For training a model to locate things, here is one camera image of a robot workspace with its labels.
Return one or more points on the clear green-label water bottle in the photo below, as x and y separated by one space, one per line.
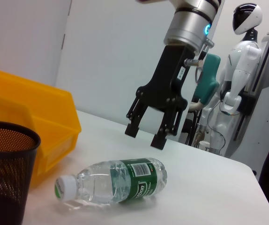
101 182

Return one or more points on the yellow plastic bin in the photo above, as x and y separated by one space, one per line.
26 98

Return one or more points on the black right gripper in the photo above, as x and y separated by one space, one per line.
167 82

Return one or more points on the teal chair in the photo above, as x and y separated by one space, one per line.
209 75

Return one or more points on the white humanoid robot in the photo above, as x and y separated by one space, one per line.
237 61

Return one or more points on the black mesh pen cup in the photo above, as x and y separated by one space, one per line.
5 175

